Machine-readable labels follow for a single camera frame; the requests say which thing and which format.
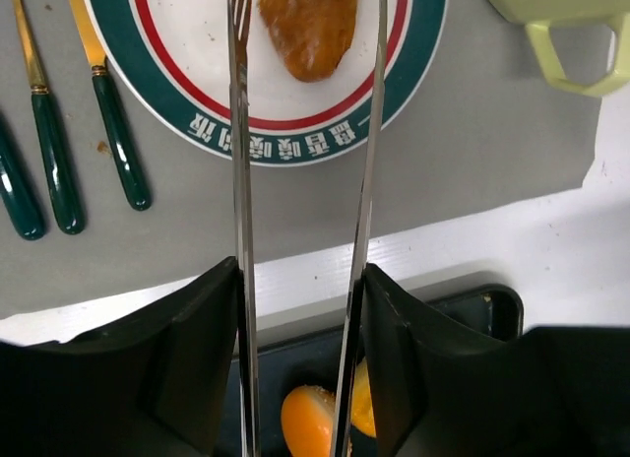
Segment orange round bun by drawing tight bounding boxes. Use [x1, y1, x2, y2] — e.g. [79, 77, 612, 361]
[281, 385, 336, 457]

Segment glazed donut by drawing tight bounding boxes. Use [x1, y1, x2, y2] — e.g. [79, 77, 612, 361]
[350, 359, 376, 438]

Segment gold spoon green handle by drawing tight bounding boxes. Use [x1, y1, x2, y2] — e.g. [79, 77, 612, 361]
[1, 114, 47, 241]

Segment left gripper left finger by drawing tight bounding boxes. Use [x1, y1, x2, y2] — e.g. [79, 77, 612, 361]
[1, 257, 237, 456]

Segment black tray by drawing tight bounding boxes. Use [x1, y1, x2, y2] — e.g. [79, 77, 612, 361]
[216, 283, 524, 457]

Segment metal tongs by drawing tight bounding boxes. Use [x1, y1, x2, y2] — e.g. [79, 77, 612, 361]
[227, 0, 388, 456]

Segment gold fork green handle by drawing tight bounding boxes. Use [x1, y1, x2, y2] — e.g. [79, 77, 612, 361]
[11, 0, 87, 235]

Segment pale green mug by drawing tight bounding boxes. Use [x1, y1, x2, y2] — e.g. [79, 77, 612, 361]
[487, 0, 629, 98]

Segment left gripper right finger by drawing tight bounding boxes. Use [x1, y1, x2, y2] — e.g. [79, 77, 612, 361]
[362, 265, 629, 456]

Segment white plate green red rim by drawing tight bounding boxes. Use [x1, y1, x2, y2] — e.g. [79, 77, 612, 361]
[86, 0, 448, 167]

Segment brown oblong bread roll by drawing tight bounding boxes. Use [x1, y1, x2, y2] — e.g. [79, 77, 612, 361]
[257, 0, 358, 83]

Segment gold knife green handle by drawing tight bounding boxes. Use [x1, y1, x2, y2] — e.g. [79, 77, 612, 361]
[68, 0, 153, 211]

